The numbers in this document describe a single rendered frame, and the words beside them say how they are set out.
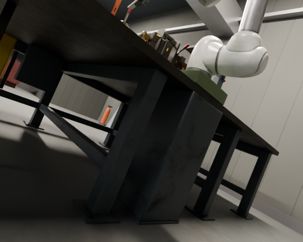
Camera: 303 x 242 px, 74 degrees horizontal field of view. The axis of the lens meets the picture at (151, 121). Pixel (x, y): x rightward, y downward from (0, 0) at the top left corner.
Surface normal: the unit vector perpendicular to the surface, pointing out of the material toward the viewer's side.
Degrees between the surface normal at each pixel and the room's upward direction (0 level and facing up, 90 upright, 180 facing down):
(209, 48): 84
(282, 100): 90
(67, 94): 90
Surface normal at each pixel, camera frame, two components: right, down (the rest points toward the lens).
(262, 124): -0.68, -0.32
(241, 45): -0.53, -0.11
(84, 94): 0.62, 0.24
